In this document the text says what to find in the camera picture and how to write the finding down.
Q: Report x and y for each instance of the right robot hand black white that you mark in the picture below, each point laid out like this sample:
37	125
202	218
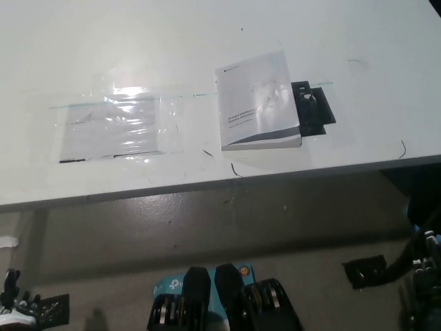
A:
425	276

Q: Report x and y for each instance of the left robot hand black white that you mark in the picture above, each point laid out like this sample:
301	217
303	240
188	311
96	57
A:
13	307

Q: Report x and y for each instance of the white paperback manual book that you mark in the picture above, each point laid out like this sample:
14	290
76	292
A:
255	103

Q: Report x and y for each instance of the grey desk leg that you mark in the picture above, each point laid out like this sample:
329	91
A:
32	241

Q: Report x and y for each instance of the white sheet under plastic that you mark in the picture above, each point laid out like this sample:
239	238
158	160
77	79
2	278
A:
103	138

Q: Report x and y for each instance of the white tape strip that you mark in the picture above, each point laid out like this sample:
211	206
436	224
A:
7	242

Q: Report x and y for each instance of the clear plastic film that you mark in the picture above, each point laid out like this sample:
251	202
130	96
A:
172	117

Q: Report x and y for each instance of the dark desk frame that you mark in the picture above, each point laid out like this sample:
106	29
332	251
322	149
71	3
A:
413	193

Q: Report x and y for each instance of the black flat bracket part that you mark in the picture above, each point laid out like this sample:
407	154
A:
320	110

